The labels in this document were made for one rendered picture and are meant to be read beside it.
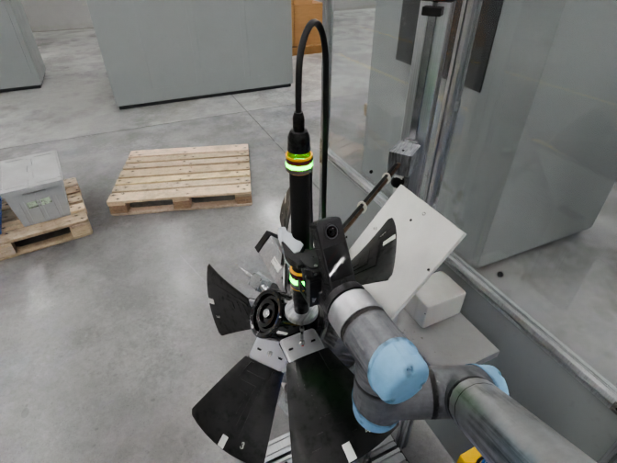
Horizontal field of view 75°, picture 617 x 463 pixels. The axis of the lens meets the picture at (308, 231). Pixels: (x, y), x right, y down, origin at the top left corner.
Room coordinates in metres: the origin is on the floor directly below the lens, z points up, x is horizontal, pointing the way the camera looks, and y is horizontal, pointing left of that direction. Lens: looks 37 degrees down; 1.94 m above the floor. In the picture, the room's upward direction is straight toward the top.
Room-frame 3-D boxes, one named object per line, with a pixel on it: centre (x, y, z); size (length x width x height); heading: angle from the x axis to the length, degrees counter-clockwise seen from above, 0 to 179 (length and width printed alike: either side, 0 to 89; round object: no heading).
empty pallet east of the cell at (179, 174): (3.41, 1.17, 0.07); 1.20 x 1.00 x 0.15; 98
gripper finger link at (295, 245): (0.56, 0.04, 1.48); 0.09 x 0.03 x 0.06; 37
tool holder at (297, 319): (0.59, 0.01, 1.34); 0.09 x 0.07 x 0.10; 150
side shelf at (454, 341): (0.92, -0.43, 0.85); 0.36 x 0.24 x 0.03; 25
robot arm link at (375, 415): (0.34, -0.12, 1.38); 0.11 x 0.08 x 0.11; 91
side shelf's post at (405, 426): (0.92, -0.43, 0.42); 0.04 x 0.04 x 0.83; 25
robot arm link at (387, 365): (0.34, -0.10, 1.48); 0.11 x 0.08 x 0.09; 25
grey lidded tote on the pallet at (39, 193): (2.78, 2.16, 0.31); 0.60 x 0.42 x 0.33; 31
